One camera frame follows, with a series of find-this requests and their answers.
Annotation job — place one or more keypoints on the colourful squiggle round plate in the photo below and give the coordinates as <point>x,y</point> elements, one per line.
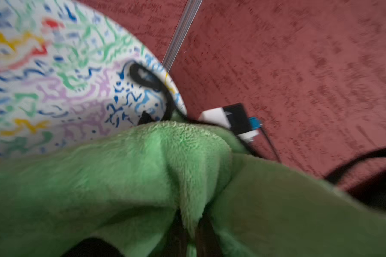
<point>64,77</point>

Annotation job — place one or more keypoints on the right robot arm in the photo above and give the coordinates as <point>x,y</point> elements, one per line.
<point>372,192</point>

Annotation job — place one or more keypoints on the green microfibre cloth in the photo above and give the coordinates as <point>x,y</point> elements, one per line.
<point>118,196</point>

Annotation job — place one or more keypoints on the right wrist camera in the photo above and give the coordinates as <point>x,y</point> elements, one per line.
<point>234,118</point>

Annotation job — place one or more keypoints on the right aluminium corner post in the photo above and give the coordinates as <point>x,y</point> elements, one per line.
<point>181,31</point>

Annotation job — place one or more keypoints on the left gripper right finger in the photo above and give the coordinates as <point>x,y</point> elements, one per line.
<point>206,240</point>

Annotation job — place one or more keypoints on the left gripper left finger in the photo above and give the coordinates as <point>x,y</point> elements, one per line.
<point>177,239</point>

